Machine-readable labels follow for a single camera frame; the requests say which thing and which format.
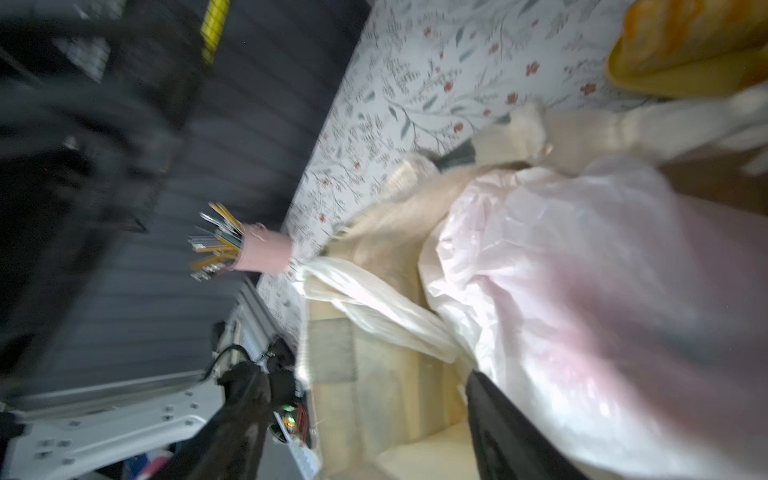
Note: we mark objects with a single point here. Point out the white plastic grocery bag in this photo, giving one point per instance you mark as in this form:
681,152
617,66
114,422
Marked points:
600,312

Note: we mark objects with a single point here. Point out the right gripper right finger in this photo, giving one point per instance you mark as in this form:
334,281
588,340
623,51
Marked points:
506,444

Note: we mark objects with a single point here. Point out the floral table mat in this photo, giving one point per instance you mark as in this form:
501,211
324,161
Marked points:
426,75

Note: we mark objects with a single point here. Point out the pink pencil cup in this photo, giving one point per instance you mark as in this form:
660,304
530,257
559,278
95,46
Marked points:
263,250

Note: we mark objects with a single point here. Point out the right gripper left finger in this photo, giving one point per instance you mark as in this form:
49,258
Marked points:
230,445

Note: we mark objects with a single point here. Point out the black wire wall basket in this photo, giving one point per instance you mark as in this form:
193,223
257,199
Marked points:
94,98

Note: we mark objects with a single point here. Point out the coloured pencils bundle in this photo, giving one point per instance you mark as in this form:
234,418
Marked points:
220,243

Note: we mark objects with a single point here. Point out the cream canvas tote bag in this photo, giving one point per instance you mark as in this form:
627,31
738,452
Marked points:
390,372

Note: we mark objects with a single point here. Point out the yellow bread tray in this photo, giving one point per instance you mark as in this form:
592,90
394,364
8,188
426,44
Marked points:
714,77

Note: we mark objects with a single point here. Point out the bread rolls cluster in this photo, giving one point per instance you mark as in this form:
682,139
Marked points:
657,35

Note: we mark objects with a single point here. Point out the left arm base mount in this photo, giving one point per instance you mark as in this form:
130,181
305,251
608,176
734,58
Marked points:
280,442

